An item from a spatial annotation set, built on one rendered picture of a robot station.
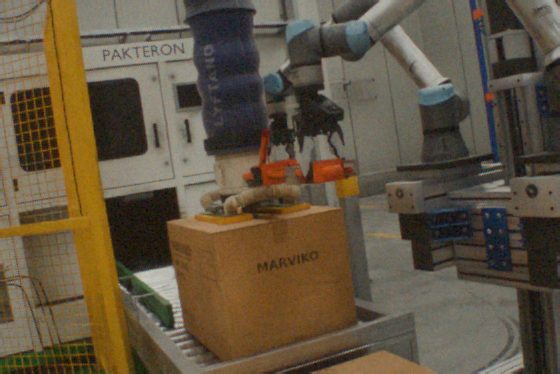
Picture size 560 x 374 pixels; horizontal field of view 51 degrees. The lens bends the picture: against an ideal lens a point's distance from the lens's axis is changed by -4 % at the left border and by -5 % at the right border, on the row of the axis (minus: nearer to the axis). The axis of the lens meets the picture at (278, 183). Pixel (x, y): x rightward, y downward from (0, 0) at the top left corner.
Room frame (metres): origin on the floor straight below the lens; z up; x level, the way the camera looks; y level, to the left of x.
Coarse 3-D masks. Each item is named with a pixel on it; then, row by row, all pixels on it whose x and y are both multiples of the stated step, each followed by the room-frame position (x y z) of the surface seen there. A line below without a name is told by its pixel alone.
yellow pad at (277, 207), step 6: (282, 198) 1.96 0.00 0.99; (270, 204) 1.99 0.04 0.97; (276, 204) 1.96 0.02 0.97; (282, 204) 1.93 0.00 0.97; (288, 204) 1.90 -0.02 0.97; (294, 204) 1.90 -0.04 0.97; (300, 204) 1.89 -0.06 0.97; (306, 204) 1.89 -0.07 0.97; (258, 210) 2.06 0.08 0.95; (264, 210) 2.00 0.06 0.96; (270, 210) 1.95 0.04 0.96; (276, 210) 1.90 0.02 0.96; (282, 210) 1.86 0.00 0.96; (288, 210) 1.87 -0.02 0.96; (294, 210) 1.88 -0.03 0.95; (300, 210) 1.88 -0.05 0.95
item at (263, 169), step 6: (282, 162) 1.74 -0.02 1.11; (252, 168) 1.76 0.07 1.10; (258, 168) 1.72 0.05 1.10; (264, 168) 1.72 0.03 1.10; (270, 168) 1.73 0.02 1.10; (276, 168) 1.73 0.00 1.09; (258, 174) 1.75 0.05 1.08; (264, 174) 1.72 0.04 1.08; (252, 180) 1.78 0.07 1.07; (258, 180) 1.73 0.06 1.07; (264, 180) 1.72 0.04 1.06; (270, 180) 1.72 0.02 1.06; (282, 180) 1.74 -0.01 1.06
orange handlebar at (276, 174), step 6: (282, 168) 1.64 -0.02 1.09; (324, 168) 1.39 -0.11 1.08; (330, 168) 1.39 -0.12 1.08; (336, 168) 1.39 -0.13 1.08; (246, 174) 1.88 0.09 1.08; (252, 174) 1.83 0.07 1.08; (270, 174) 1.69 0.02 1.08; (276, 174) 1.64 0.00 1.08; (282, 174) 1.60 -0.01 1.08; (324, 174) 1.39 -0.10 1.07; (330, 174) 1.39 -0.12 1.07; (336, 174) 1.40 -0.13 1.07; (276, 180) 1.65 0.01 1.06
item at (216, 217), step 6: (216, 204) 2.03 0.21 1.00; (222, 210) 1.90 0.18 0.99; (198, 216) 2.05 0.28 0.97; (204, 216) 1.98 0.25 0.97; (210, 216) 1.94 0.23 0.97; (216, 216) 1.89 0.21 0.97; (222, 216) 1.83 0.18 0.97; (228, 216) 1.83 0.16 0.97; (234, 216) 1.82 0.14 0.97; (240, 216) 1.82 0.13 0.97; (246, 216) 1.82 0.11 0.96; (252, 216) 1.83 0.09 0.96; (210, 222) 1.91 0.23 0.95; (216, 222) 1.84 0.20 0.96; (222, 222) 1.79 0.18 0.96; (228, 222) 1.80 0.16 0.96; (234, 222) 1.81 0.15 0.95
